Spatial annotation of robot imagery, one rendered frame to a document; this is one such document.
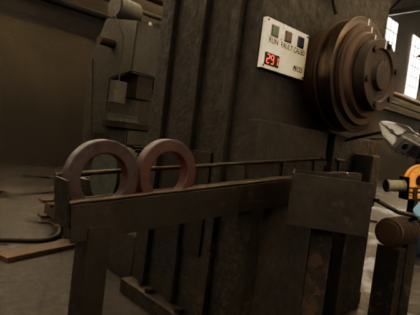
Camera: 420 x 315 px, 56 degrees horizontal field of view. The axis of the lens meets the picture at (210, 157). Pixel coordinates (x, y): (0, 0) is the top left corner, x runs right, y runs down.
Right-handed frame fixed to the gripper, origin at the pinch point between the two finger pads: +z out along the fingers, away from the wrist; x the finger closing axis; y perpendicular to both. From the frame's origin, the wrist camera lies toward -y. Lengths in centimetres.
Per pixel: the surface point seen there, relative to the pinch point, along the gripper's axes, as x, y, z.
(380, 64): 14.0, 15.8, 22.5
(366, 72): 9.7, 6.9, 20.6
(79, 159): -27, -97, 8
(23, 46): -269, 61, 578
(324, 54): 7.3, -2.8, 34.5
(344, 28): 18.3, 1.7, 36.5
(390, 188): -31, 51, -1
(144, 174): -30, -80, 6
